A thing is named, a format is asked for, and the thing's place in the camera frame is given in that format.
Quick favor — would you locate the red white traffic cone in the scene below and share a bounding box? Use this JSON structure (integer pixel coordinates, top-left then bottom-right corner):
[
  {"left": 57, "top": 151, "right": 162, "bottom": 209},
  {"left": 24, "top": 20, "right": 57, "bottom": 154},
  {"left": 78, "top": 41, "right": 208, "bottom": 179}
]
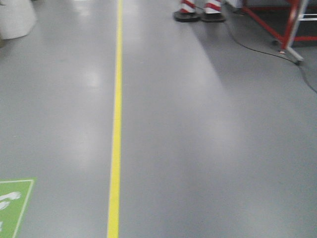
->
[{"left": 173, "top": 0, "right": 201, "bottom": 22}]

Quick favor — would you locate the white rounded object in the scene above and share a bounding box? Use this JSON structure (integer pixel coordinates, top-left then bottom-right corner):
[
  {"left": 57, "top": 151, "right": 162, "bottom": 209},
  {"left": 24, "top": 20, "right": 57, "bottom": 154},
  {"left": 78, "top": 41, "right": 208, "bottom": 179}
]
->
[{"left": 0, "top": 0, "right": 37, "bottom": 40}]

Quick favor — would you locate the black floor cable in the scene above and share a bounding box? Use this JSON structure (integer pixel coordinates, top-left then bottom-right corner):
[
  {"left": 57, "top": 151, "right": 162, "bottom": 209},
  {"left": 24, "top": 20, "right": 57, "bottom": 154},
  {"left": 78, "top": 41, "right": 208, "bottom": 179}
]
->
[{"left": 222, "top": 19, "right": 317, "bottom": 95}]

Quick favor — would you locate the red conveyor frame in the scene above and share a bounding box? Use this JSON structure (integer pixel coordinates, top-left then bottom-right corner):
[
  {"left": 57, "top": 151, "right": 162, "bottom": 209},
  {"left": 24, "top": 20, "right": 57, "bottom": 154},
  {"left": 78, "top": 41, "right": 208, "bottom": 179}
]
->
[{"left": 241, "top": 0, "right": 317, "bottom": 65}]

